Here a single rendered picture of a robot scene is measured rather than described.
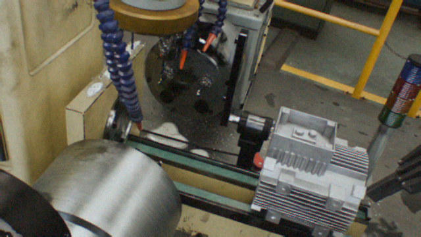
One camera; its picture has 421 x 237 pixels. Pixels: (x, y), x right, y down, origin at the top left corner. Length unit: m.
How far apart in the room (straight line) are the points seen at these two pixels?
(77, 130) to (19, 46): 0.18
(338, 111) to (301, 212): 0.78
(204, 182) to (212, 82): 0.26
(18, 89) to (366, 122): 1.18
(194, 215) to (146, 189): 0.34
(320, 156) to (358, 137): 0.69
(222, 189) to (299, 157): 0.28
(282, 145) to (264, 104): 0.69
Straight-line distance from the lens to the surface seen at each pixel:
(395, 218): 1.30
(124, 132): 1.04
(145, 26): 0.74
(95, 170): 0.68
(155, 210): 0.68
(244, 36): 0.93
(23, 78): 0.85
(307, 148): 0.84
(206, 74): 1.09
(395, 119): 1.19
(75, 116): 0.83
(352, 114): 1.63
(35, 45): 0.88
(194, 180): 1.07
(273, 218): 0.92
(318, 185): 0.88
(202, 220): 1.01
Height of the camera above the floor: 1.64
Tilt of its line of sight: 37 degrees down
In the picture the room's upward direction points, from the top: 11 degrees clockwise
